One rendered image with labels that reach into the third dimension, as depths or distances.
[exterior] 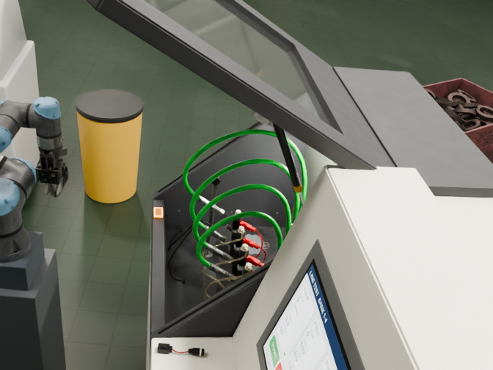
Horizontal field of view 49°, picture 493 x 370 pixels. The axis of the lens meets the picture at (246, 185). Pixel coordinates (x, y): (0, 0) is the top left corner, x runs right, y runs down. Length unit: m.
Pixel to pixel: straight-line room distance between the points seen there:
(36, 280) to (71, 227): 1.48
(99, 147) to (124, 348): 1.22
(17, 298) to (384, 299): 1.30
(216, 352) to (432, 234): 0.69
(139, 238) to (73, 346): 0.83
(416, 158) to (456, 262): 0.45
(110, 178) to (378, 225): 2.57
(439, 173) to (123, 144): 2.27
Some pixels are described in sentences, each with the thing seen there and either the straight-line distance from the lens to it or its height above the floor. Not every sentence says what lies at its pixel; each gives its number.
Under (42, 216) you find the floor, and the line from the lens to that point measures 3.53.
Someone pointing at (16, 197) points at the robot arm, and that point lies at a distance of 1.81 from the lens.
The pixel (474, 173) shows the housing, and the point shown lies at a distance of 1.48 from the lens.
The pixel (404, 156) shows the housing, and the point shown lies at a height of 1.50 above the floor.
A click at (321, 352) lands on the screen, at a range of 1.08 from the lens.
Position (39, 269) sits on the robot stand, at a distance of 2.01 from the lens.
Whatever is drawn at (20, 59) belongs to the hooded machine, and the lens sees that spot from 3.46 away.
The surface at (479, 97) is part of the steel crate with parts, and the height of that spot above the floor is 0.49.
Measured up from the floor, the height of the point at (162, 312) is 0.95.
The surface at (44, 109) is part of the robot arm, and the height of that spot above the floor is 1.37.
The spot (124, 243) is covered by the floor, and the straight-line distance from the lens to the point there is 3.30.
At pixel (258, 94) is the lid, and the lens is 1.09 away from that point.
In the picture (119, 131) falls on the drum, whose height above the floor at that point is 0.54.
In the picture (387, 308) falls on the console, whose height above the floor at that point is 1.55.
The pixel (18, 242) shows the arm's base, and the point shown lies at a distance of 1.89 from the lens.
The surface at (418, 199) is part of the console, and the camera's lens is 1.20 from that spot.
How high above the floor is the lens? 2.17
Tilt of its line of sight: 34 degrees down
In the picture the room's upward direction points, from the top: 9 degrees clockwise
